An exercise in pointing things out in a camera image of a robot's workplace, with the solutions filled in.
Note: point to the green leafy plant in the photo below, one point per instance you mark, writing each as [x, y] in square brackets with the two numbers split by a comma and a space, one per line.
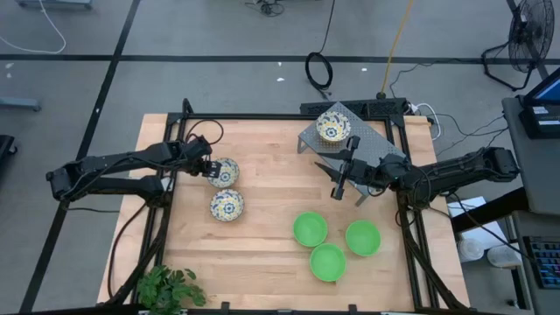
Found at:
[168, 291]

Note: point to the black desk beam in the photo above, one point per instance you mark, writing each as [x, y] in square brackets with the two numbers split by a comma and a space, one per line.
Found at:
[490, 210]

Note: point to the black chair base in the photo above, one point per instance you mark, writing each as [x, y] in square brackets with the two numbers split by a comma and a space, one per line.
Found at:
[5, 146]

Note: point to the black perforated box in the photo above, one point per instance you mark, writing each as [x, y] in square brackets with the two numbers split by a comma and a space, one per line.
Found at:
[380, 107]

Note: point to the grey table foot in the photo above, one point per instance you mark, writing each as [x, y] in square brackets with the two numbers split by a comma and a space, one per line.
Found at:
[19, 104]

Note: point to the white plastic container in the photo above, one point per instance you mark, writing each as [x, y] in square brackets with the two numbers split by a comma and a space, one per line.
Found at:
[470, 250]
[503, 256]

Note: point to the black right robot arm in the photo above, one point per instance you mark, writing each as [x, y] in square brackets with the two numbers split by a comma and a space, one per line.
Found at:
[459, 172]

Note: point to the black floor fan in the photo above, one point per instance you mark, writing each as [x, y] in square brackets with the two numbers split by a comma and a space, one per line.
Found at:
[529, 39]

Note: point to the grey cart base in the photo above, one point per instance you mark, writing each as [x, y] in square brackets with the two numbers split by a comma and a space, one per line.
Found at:
[52, 3]

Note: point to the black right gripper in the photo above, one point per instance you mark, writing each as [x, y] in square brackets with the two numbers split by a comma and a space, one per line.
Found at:
[365, 172]

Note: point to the black box with white labels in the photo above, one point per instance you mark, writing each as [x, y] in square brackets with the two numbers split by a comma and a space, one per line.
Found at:
[540, 122]

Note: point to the white paper sheet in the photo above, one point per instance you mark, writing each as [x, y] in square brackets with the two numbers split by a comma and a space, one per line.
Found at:
[477, 232]

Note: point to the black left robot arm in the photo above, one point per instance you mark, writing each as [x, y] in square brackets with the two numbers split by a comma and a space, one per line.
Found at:
[109, 163]

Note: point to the computer monitor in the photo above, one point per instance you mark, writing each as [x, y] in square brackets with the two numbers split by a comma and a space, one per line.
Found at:
[549, 89]

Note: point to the blue yellow patterned mini bowl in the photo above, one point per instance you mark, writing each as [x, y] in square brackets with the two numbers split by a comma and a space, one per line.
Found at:
[333, 127]
[226, 205]
[228, 175]

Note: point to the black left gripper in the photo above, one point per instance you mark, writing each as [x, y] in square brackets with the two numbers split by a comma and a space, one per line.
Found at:
[199, 151]

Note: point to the grey perforated metal stand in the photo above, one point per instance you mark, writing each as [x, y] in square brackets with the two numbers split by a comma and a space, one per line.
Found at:
[377, 136]

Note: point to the grey keyboard desk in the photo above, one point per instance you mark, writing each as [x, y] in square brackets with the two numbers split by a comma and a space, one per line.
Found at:
[536, 302]

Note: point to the black aluminium frame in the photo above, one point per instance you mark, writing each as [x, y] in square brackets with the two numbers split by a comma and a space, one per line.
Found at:
[280, 116]

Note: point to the backlit black keyboard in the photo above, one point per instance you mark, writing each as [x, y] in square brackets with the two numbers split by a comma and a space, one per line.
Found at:
[547, 262]

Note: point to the green plastic mini bowl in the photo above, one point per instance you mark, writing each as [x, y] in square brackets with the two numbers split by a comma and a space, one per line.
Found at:
[363, 237]
[310, 228]
[327, 261]

